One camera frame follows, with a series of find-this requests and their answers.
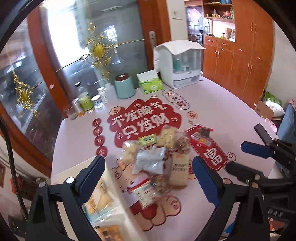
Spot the silver foil snack packet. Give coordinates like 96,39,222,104
132,147,166,175

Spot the beige cracker snack packet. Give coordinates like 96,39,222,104
169,152,190,189

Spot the large beige biscuit packet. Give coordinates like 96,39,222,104
84,178,114,215

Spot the dark red snack packet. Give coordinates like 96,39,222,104
190,126,213,148

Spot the mixed nuts snack packet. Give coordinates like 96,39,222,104
174,132,190,154

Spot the white plastic storage bin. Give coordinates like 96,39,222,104
51,156,148,240

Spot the yellow puffed snack packet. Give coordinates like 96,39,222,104
157,125,177,149

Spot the red white snack packet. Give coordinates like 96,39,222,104
129,178,162,209

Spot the red festive table mat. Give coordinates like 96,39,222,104
92,86,238,235

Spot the green pineapple cake packet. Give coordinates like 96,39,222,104
138,134,157,147

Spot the clear drinking glass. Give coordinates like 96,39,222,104
64,104,78,120

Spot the orange wooden cabinet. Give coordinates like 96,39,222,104
202,1,274,108

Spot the white countertop appliance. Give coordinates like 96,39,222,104
153,40,206,89

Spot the orange base metal jar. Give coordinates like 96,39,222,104
71,98,85,117

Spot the green label glass bottle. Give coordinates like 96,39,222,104
75,82,94,113

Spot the small clear glass jar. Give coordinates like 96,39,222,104
91,95,103,109

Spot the green tissue box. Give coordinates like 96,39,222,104
137,69,163,94

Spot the white pill bottle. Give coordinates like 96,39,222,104
97,87,109,104

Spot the white squeeze bottle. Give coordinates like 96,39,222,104
94,79,117,102

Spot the teal cylindrical canister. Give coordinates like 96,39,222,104
114,73,135,99

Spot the black cable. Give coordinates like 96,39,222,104
0,115,30,220

